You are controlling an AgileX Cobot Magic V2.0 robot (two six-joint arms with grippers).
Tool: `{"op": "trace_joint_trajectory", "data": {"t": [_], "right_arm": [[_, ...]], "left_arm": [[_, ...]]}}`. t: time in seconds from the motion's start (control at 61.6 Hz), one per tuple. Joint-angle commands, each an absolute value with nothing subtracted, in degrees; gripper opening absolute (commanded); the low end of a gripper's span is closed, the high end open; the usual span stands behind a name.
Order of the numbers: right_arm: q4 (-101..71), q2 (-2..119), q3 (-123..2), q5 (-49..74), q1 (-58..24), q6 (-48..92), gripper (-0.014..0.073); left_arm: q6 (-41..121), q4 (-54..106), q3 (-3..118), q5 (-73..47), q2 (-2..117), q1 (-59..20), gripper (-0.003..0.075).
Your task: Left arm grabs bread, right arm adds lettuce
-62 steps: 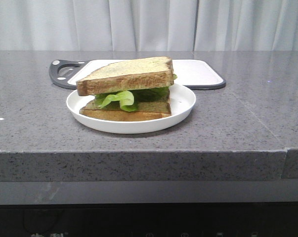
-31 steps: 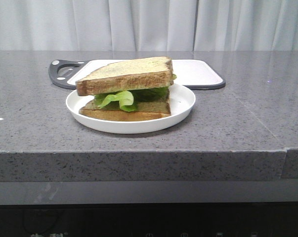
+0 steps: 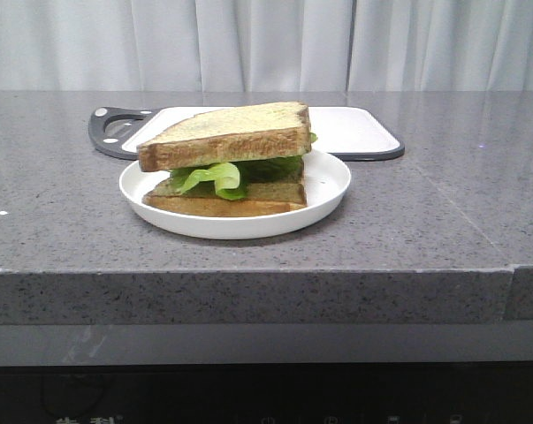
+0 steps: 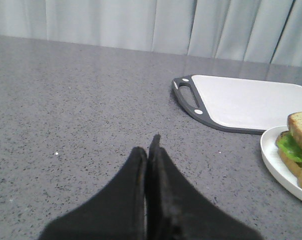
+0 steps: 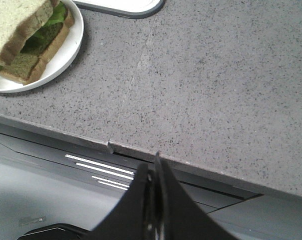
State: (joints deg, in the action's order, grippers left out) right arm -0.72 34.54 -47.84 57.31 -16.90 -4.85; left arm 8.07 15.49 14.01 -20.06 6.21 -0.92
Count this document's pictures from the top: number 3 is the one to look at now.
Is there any green lettuce leaf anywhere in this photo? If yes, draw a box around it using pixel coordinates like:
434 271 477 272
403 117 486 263
169 132 317 200

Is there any toasted bread slice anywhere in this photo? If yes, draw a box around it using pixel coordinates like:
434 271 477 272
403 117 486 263
137 101 312 172
142 166 307 217

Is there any white round plate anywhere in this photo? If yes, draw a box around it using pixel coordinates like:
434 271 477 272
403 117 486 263
118 149 352 239

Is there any white cutting board grey rim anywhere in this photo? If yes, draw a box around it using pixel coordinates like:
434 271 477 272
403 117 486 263
88 106 405 162

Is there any black appliance front panel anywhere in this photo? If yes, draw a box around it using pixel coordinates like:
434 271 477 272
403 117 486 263
0 362 533 423

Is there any white pleated curtain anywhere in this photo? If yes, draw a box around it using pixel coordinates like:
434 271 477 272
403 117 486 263
0 1 533 92

